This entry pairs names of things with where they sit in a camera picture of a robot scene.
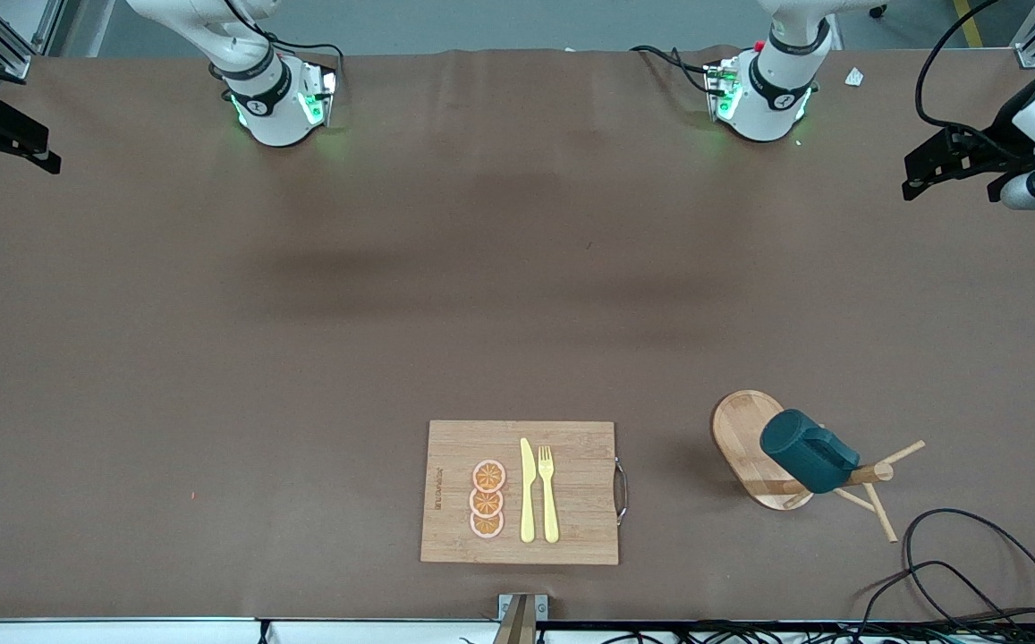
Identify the bamboo cutting board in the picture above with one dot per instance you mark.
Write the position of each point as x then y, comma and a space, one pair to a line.
571, 483

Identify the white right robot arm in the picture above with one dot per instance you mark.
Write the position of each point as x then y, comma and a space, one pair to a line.
275, 116

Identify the grey metal bracket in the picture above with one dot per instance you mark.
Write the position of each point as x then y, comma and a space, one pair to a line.
542, 605

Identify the wooden cup rack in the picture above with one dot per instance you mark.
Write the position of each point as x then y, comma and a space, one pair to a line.
741, 429

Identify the yellow plastic fork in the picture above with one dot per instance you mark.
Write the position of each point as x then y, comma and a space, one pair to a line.
550, 510

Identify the black caster wheel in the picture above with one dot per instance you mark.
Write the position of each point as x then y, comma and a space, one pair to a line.
879, 11

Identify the brown camera post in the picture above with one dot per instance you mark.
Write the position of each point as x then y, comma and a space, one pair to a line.
517, 626

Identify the dark teal cup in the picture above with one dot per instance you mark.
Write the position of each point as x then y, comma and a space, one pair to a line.
808, 447

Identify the white table edge rail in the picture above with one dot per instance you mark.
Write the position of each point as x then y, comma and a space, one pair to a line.
123, 631

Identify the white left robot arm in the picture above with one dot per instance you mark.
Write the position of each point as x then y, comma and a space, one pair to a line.
772, 107

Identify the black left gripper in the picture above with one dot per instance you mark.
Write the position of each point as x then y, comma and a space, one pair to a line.
1005, 128

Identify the white paper scrap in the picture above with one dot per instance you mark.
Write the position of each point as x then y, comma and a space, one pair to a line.
854, 77

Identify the yellow plastic knife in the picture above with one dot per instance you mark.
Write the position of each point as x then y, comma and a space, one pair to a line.
527, 501

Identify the brown table cover mat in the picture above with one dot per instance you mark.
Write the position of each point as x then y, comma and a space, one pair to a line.
302, 447

